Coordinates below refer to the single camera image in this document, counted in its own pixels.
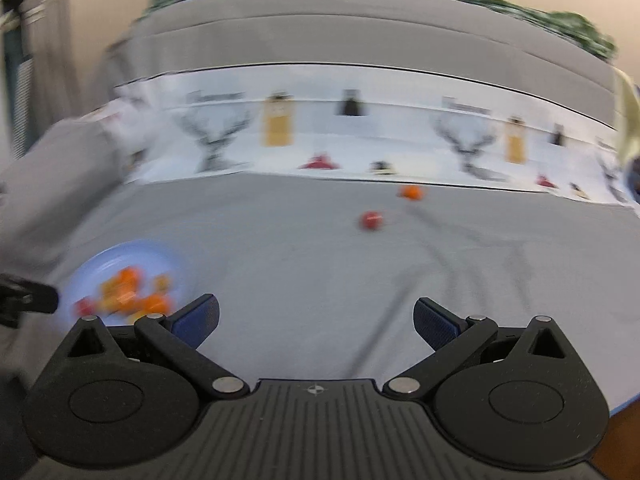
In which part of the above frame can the plastic-wrapped orange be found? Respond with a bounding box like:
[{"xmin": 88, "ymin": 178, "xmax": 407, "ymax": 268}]
[
  {"xmin": 135, "ymin": 294, "xmax": 174, "ymax": 317},
  {"xmin": 101, "ymin": 267, "xmax": 146, "ymax": 301}
]

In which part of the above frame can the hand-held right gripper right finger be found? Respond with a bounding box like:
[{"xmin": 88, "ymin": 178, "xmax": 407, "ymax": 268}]
[{"xmin": 382, "ymin": 297, "xmax": 569, "ymax": 401}]

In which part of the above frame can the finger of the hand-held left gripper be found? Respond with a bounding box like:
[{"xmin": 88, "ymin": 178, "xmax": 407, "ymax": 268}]
[{"xmin": 0, "ymin": 274, "xmax": 59, "ymax": 316}]

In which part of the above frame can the grey pillow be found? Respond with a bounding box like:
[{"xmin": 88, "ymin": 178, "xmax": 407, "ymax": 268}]
[{"xmin": 0, "ymin": 112, "xmax": 133, "ymax": 291}]

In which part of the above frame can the grey printed bedsheet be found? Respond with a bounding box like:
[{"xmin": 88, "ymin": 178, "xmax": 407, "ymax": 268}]
[{"xmin": 0, "ymin": 5, "xmax": 640, "ymax": 411}]

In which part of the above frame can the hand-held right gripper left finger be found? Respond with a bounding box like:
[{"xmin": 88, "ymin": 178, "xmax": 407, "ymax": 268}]
[{"xmin": 64, "ymin": 293, "xmax": 251, "ymax": 401}]

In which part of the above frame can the blue round plate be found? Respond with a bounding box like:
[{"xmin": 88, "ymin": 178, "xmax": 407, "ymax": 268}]
[{"xmin": 59, "ymin": 240, "xmax": 195, "ymax": 328}]

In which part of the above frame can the pale yellow cloth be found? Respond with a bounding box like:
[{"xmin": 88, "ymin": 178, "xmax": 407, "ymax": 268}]
[{"xmin": 614, "ymin": 69, "xmax": 640, "ymax": 206}]

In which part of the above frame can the grey curtain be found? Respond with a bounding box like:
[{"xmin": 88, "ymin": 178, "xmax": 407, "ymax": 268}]
[{"xmin": 20, "ymin": 0, "xmax": 88, "ymax": 151}]

